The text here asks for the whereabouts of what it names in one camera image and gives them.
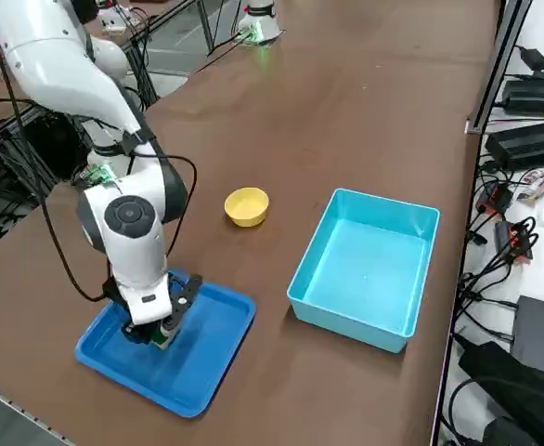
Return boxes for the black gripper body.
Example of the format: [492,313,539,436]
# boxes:
[102,277,136,333]

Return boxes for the green and yellow sponge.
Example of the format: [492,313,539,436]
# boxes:
[151,322,175,350]

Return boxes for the dark blue tray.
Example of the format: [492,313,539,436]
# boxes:
[74,261,258,419]

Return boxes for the yellow bowl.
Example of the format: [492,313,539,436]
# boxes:
[224,186,271,229]

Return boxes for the black equipment rack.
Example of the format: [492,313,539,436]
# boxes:
[0,104,95,208]

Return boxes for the light blue bin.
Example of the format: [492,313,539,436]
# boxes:
[286,187,441,355]

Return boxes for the white box device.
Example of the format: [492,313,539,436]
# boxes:
[95,0,132,34]

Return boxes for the black device orange plugs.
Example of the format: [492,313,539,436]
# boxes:
[493,218,537,265]

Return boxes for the red and black device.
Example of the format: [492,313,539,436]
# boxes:
[478,182,514,216]

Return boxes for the flat black box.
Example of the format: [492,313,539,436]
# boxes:
[512,295,544,377]

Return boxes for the long black power supply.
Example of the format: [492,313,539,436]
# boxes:
[485,118,544,171]
[501,72,544,117]

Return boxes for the small black power adapter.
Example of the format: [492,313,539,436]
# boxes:
[518,45,544,72]

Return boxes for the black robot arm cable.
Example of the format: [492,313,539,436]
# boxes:
[0,27,199,303]

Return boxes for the aluminium table frame rail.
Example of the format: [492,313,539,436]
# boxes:
[0,378,71,446]

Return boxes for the aluminium frame post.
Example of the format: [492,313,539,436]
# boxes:
[465,0,534,137]

